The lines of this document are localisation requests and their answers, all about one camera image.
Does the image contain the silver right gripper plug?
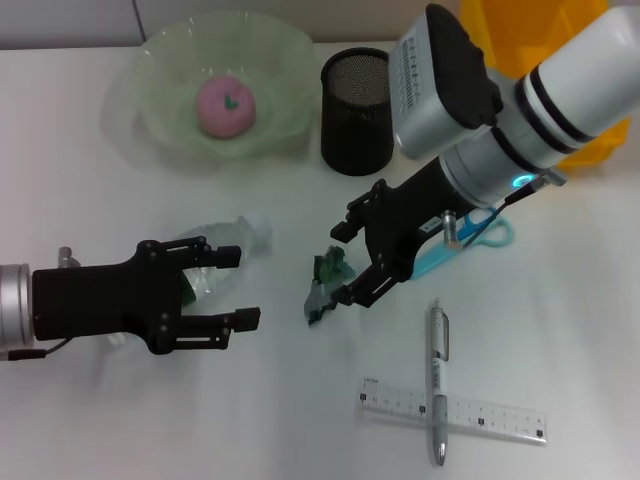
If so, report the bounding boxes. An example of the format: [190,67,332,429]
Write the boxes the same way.
[441,209,462,250]

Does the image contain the pink toy peach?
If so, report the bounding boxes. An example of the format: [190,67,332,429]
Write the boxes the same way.
[194,74,259,139]

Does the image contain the yellow plastic bin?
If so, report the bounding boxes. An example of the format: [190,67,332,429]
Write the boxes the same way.
[458,0,632,174]

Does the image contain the black mesh pen holder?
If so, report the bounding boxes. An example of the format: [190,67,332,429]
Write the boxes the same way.
[319,47,401,176]

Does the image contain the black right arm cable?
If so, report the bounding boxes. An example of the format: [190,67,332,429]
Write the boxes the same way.
[462,169,566,249]

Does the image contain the blue scissors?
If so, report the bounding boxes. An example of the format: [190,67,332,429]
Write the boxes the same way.
[407,207,516,281]

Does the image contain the transparent plastic ruler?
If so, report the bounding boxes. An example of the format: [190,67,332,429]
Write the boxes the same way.
[357,377,549,445]

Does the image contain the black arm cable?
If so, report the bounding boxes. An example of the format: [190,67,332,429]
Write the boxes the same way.
[462,169,566,249]
[0,337,71,362]

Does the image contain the clear green-label water bottle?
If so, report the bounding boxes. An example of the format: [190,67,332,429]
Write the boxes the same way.
[99,214,275,351]

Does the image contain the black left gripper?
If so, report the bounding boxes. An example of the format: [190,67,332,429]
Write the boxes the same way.
[30,237,262,356]

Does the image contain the green plastic wrapper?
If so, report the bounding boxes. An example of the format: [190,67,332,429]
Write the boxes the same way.
[302,243,357,329]

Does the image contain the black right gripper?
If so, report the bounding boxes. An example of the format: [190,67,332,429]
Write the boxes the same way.
[329,159,481,309]

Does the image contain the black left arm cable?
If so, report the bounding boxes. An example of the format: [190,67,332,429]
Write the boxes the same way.
[0,337,71,362]

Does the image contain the translucent green fruit bowl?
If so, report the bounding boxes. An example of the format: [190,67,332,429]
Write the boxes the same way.
[102,14,317,176]

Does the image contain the silver pen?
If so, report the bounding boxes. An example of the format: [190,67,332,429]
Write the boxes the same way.
[424,298,450,467]

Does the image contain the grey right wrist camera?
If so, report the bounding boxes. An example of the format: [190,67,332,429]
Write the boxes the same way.
[394,3,504,161]

